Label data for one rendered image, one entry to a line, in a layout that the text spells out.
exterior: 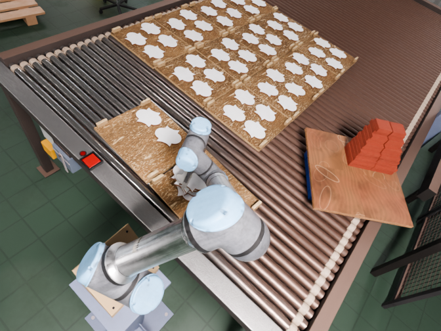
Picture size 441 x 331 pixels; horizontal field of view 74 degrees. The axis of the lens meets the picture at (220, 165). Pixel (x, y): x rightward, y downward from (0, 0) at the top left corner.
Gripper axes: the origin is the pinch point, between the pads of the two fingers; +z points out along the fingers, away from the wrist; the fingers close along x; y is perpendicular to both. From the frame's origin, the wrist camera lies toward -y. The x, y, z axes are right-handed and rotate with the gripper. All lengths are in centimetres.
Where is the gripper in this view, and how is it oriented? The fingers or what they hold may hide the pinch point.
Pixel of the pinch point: (193, 178)
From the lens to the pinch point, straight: 130.8
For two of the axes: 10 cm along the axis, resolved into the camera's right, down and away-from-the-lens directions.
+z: -2.1, 5.6, 8.0
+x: -5.1, 6.4, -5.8
